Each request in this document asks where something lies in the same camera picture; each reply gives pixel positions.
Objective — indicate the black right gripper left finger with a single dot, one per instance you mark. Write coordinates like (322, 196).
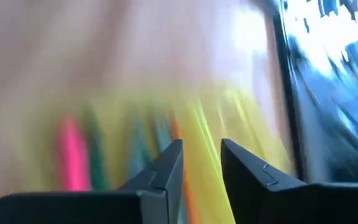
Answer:
(89, 208)

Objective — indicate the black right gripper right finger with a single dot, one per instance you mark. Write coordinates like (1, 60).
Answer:
(275, 205)

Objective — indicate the dark green marker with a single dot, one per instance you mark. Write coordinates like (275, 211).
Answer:
(96, 158)

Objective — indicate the pink marker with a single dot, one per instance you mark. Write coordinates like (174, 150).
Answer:
(73, 155)

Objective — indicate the coloured pencils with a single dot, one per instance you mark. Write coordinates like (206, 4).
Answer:
(138, 152)

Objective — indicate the yellow translucent supply box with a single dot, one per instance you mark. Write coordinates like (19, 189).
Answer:
(216, 124)

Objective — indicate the orange pencil with red eraser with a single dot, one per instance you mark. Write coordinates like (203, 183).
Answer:
(175, 130)

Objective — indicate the black table edge rail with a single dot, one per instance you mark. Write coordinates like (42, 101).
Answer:
(286, 77)

